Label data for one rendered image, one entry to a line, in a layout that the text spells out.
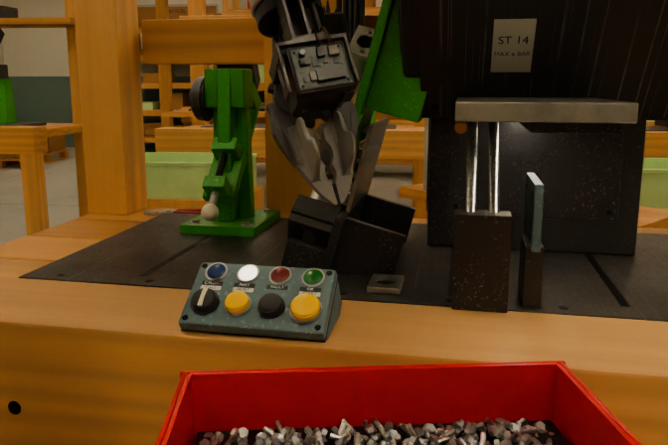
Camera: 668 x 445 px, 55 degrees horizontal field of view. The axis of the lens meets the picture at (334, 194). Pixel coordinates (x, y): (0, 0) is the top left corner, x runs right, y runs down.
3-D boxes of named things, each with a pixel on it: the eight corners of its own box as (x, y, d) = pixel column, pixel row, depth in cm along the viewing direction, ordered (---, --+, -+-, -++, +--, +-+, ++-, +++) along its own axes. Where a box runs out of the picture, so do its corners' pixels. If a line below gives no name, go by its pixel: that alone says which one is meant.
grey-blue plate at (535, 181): (542, 311, 70) (549, 185, 67) (523, 309, 70) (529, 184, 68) (532, 284, 79) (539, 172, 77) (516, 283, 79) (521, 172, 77)
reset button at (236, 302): (246, 316, 63) (244, 309, 62) (223, 314, 63) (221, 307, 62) (252, 296, 64) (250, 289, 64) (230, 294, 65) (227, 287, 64)
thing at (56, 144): (27, 168, 858) (24, 135, 851) (-31, 168, 863) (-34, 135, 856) (69, 158, 976) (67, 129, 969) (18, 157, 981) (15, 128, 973)
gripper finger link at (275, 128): (282, 167, 63) (261, 86, 65) (281, 172, 64) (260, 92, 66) (328, 158, 64) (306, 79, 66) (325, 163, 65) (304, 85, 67)
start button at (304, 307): (317, 323, 61) (315, 316, 60) (288, 321, 62) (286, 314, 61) (322, 299, 63) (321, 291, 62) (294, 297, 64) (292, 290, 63)
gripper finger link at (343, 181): (349, 191, 58) (323, 100, 61) (336, 208, 64) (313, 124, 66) (380, 184, 59) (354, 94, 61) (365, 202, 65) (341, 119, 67)
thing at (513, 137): (636, 257, 91) (657, 12, 85) (423, 246, 97) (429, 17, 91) (608, 228, 109) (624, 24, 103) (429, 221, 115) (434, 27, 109)
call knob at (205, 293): (214, 314, 63) (211, 307, 63) (189, 312, 64) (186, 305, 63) (221, 293, 65) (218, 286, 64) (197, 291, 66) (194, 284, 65)
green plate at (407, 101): (406, 162, 79) (456, -9, 74) (342, 144, 80) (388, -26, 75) (413, 152, 90) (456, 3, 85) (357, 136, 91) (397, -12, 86)
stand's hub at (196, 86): (202, 122, 105) (200, 75, 104) (184, 121, 106) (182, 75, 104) (219, 119, 112) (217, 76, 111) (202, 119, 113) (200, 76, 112)
